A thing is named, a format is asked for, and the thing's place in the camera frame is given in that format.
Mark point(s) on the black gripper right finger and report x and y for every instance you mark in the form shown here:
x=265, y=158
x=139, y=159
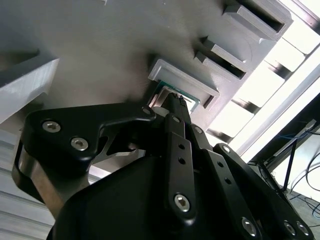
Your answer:
x=225, y=170

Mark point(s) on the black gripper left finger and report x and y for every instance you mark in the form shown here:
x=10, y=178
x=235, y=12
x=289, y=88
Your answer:
x=62, y=130

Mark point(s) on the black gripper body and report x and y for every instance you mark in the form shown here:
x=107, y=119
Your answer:
x=120, y=205

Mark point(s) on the silver CPU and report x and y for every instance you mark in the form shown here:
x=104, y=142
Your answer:
x=162, y=95

